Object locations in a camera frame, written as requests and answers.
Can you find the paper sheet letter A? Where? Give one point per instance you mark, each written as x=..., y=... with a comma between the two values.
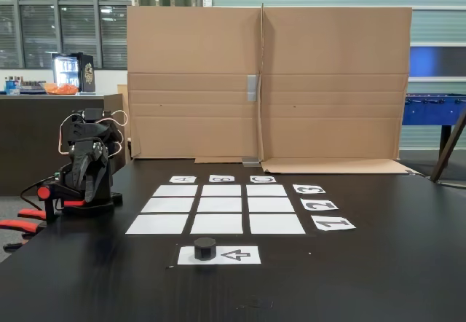
x=173, y=181

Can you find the small brown cardboard sheet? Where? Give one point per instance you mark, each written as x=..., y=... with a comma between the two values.
x=113, y=103

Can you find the blue foosball table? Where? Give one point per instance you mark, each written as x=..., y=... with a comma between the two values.
x=429, y=112

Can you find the white arrow paper sheet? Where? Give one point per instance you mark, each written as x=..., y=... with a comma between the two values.
x=236, y=255

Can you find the orange snack bag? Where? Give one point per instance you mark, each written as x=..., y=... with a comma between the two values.
x=62, y=89

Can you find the red black clamp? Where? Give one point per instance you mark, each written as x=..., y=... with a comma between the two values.
x=43, y=192

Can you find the dark brown counter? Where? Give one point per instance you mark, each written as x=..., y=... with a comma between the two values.
x=29, y=136

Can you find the paper sheet number 3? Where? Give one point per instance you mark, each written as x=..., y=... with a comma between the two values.
x=296, y=191

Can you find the black octagonal token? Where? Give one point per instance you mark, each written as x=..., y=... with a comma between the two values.
x=205, y=249

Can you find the black mini fridge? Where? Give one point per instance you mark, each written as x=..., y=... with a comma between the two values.
x=85, y=72

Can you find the paper sheet number 1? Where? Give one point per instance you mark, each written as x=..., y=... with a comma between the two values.
x=346, y=227

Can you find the paper sheet letter B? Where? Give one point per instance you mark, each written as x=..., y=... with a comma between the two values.
x=212, y=180

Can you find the paper sheet number 2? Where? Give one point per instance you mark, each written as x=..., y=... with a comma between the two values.
x=307, y=208

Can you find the large brown cardboard box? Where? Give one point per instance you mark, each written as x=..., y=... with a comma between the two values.
x=327, y=81

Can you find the paper sheet letter C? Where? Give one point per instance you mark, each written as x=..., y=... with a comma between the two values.
x=253, y=181

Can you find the brown wooden leg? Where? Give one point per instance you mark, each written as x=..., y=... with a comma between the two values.
x=449, y=143

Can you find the grey tape strip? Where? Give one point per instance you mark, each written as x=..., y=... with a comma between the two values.
x=251, y=161
x=253, y=89

